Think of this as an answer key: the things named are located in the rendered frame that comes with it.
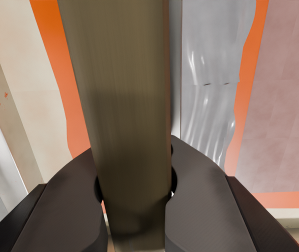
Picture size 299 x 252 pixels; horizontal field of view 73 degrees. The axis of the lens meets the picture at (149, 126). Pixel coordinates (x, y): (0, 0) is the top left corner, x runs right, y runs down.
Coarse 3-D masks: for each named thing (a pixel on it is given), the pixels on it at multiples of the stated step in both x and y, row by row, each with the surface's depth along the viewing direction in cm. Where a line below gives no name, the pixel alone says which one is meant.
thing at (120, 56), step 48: (96, 0) 5; (144, 0) 5; (96, 48) 5; (144, 48) 5; (96, 96) 6; (144, 96) 6; (96, 144) 7; (144, 144) 7; (144, 192) 8; (144, 240) 9
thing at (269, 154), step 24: (72, 96) 23; (240, 96) 23; (264, 96) 23; (288, 96) 23; (72, 120) 24; (240, 120) 25; (264, 120) 25; (288, 120) 25; (72, 144) 26; (240, 144) 26; (264, 144) 26; (288, 144) 26; (240, 168) 28; (264, 168) 28; (288, 168) 28; (264, 192) 30; (288, 192) 30
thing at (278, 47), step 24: (48, 0) 19; (264, 0) 19; (288, 0) 19; (48, 24) 20; (264, 24) 20; (288, 24) 20; (48, 48) 21; (264, 48) 21; (288, 48) 21; (72, 72) 22; (240, 72) 22; (264, 72) 22; (288, 72) 22
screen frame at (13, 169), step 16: (0, 80) 21; (0, 96) 21; (0, 112) 21; (16, 112) 24; (0, 128) 21; (16, 128) 23; (0, 144) 22; (16, 144) 23; (0, 160) 23; (16, 160) 23; (32, 160) 26; (0, 176) 24; (16, 176) 24; (32, 176) 26; (0, 192) 25; (16, 192) 25
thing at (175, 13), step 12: (168, 0) 10; (180, 0) 10; (180, 12) 11; (180, 24) 11; (180, 36) 11; (180, 48) 12; (180, 60) 12; (180, 72) 12; (180, 84) 13; (180, 96) 13; (180, 108) 13; (180, 120) 14; (180, 132) 14
